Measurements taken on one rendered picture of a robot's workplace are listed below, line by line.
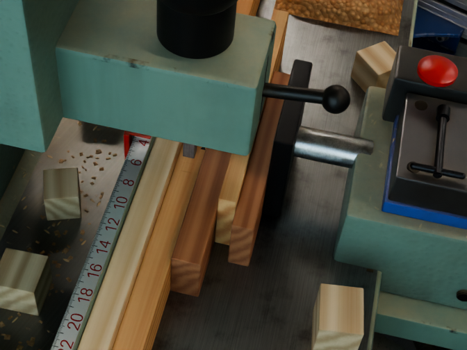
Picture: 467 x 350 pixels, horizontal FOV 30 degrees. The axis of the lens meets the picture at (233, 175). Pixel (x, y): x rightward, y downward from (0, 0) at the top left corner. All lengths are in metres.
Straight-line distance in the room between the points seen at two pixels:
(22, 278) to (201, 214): 0.18
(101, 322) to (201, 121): 0.15
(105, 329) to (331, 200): 0.23
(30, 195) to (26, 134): 0.25
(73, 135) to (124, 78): 0.31
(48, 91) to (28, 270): 0.21
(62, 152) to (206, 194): 0.25
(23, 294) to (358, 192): 0.29
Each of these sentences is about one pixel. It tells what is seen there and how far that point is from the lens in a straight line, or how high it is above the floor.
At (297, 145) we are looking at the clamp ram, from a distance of 0.68.
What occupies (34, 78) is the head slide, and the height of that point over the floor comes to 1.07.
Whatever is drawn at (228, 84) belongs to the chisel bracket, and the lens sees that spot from 0.56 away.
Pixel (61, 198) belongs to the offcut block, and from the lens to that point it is 0.80.
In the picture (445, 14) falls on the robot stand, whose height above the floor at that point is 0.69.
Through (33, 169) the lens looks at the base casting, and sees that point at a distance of 0.86.
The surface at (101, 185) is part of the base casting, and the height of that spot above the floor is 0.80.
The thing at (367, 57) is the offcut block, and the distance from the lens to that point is 0.80.
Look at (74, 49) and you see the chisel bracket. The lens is 0.58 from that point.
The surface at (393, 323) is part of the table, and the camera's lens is 0.71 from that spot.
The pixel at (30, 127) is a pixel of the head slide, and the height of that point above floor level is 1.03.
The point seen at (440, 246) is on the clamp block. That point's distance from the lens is 0.66.
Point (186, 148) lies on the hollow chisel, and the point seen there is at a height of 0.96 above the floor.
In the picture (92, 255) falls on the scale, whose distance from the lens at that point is 0.61.
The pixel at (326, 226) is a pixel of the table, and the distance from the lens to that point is 0.71.
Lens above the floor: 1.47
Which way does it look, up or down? 51 degrees down
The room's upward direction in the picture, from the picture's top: 6 degrees clockwise
